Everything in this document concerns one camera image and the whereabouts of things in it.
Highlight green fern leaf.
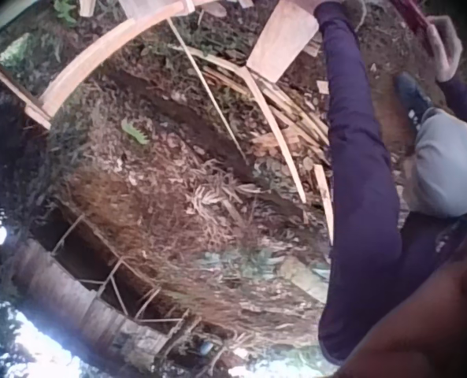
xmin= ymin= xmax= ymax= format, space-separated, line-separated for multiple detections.
xmin=120 ymin=117 xmax=152 ymax=145

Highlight red hand tool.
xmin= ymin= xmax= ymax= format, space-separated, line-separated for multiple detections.
xmin=390 ymin=0 xmax=432 ymax=35

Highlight thin wooden strip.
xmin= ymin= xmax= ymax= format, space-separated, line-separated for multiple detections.
xmin=165 ymin=17 xmax=250 ymax=159

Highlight pale flat stone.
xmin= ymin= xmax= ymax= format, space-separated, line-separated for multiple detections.
xmin=278 ymin=255 xmax=330 ymax=304

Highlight pile of wood offcuts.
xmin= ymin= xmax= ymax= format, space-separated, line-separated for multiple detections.
xmin=201 ymin=62 xmax=333 ymax=162

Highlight person's legs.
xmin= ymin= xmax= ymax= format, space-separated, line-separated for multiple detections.
xmin=394 ymin=72 xmax=467 ymax=220

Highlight short wooden strip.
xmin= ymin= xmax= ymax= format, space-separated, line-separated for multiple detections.
xmin=313 ymin=163 xmax=335 ymax=246

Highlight flat pale wooden board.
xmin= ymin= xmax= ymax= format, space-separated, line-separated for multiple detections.
xmin=246 ymin=0 xmax=321 ymax=84

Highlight long pale wooden plank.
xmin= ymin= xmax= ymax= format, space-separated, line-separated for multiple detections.
xmin=39 ymin=0 xmax=218 ymax=118

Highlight long bent wooden strip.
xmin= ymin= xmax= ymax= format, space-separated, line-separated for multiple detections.
xmin=169 ymin=43 xmax=307 ymax=204

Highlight thin stick frame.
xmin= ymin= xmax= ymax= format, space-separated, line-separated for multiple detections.
xmin=50 ymin=212 xmax=202 ymax=328

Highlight wooden fence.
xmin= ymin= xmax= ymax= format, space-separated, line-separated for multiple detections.
xmin=4 ymin=237 xmax=179 ymax=359

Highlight person's right hand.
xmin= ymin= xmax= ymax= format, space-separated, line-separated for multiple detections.
xmin=424 ymin=15 xmax=465 ymax=83

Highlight person's left hand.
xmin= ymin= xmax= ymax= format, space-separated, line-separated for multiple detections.
xmin=341 ymin=0 xmax=369 ymax=32

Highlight weathered wooden plank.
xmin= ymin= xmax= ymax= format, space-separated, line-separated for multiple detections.
xmin=0 ymin=56 xmax=53 ymax=131

